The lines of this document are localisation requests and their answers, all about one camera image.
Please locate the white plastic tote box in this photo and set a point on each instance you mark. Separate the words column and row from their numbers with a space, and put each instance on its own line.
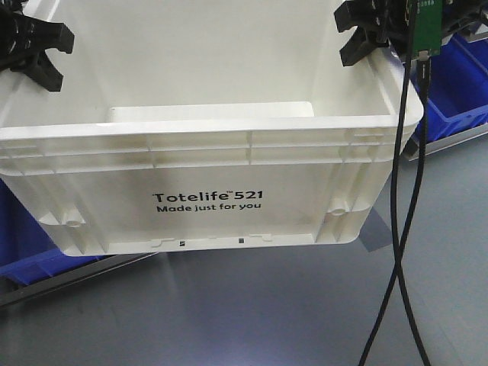
column 189, row 125

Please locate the blue plastic bin right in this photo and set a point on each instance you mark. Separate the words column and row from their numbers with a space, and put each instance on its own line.
column 458, row 90

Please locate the grey metal shelf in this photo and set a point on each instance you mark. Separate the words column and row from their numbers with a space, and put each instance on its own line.
column 411, row 150

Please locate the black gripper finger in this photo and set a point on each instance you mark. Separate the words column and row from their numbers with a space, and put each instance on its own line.
column 24, row 42
column 376, row 24

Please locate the blue plastic bin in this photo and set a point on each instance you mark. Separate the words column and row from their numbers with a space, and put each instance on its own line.
column 28, row 255
column 458, row 90

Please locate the green circuit board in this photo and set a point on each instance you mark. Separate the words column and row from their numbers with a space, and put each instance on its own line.
column 427, row 33

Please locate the blue plastic bin left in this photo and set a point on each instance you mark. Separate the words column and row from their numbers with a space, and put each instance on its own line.
column 28, row 255

